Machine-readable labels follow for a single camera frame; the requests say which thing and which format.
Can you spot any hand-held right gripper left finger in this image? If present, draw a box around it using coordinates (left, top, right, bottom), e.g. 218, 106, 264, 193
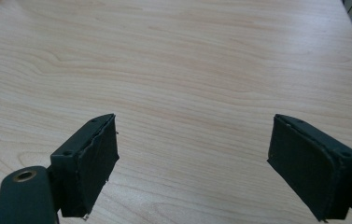
49, 113, 120, 218

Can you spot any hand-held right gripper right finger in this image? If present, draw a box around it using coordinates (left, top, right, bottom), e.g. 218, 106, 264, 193
266, 113, 352, 222

